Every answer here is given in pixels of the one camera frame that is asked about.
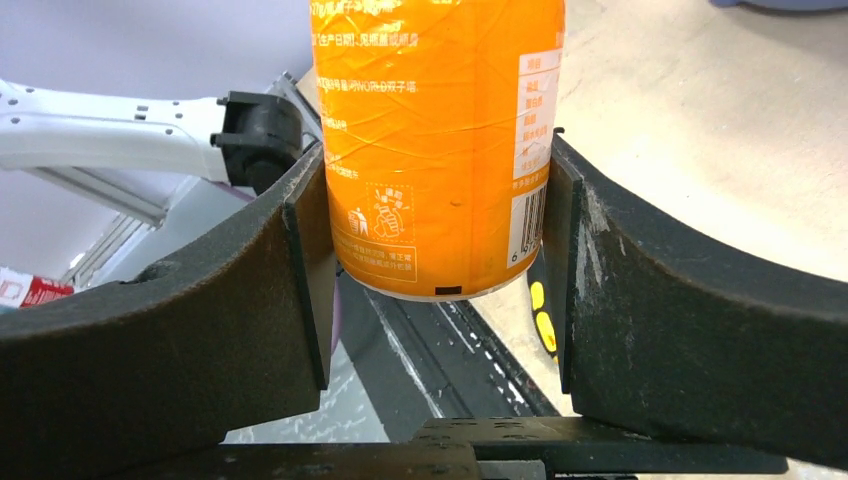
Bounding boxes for black yellow screwdriver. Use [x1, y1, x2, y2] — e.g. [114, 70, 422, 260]
[526, 251, 558, 363]

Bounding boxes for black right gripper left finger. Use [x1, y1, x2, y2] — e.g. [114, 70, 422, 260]
[1, 146, 336, 479]

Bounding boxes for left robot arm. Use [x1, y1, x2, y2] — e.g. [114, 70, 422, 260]
[1, 81, 303, 193]

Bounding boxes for blue plastic bin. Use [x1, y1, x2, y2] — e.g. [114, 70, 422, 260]
[710, 0, 847, 13]

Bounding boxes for orange juice bottle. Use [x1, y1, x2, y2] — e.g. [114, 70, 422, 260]
[310, 0, 566, 302]

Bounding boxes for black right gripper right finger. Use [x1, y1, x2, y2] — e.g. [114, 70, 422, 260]
[543, 137, 847, 469]

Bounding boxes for red cap clear bottle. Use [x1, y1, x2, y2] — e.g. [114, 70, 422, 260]
[1, 266, 75, 314]

